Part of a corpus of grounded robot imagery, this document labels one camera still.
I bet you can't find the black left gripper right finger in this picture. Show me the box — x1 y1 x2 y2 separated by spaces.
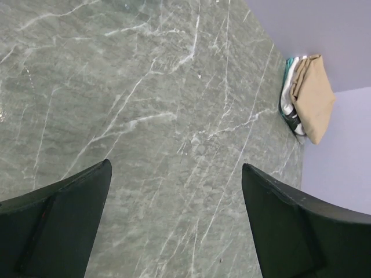
242 163 370 277

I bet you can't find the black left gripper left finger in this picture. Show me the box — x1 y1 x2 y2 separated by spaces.
1 159 112 277

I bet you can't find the folded white black t-shirt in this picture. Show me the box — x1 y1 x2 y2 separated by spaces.
278 56 306 136

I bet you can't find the folded teal t-shirt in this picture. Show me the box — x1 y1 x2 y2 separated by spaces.
279 58 297 116

